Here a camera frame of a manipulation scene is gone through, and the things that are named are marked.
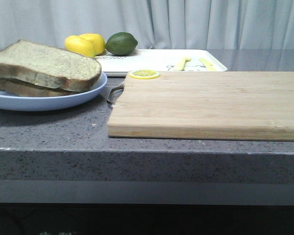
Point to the yellow lemon slice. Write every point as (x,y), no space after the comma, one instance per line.
(144,74)

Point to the green lime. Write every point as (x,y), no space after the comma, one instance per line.
(121,44)

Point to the grey curtain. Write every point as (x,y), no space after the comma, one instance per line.
(171,24)

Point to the bottom bread slice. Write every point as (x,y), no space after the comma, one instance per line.
(21,88)

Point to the light blue plate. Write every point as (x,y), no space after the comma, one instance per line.
(31,104)

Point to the wooden cutting board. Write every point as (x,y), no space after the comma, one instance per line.
(215,105)

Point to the yellow plastic fork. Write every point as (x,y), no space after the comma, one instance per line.
(180,65)

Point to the yellow plastic knife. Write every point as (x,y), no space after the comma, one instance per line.
(210,66)

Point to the white rectangular tray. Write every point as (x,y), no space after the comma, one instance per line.
(155,59)

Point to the brown bread slice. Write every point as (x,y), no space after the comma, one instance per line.
(49,66)

